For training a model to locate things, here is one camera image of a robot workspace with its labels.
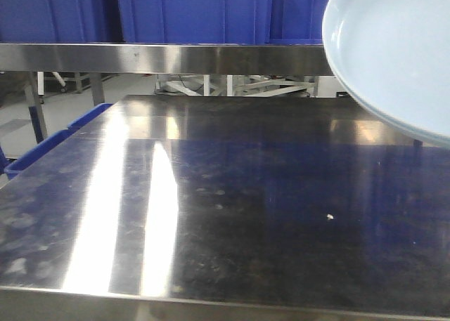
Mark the light blue plate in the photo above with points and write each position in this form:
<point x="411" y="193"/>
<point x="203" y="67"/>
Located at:
<point x="403" y="44"/>
<point x="385" y="103"/>

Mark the steel shelf leg left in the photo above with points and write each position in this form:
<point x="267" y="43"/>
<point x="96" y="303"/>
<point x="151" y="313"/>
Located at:
<point x="96" y="85"/>

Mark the blue plastic crate centre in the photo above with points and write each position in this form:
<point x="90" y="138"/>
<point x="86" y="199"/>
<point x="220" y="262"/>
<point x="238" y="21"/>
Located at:
<point x="195" y="21"/>

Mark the blue plastic crate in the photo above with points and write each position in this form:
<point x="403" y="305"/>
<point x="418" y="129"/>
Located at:
<point x="296" y="22"/>
<point x="60" y="21"/>
<point x="195" y="21"/>

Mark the blue plastic crate right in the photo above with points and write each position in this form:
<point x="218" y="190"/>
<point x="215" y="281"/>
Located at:
<point x="296" y="22"/>

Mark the blue low side crate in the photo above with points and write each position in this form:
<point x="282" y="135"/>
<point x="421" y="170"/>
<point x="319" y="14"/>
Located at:
<point x="30" y="157"/>

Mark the blue plastic crate left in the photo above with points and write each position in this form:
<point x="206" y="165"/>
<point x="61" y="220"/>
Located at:
<point x="60" y="21"/>

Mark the white metal frame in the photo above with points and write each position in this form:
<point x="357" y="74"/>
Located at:
<point x="263" y="86"/>

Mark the stainless steel shelf rail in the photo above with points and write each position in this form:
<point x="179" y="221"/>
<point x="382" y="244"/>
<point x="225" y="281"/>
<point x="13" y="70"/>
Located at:
<point x="166" y="59"/>

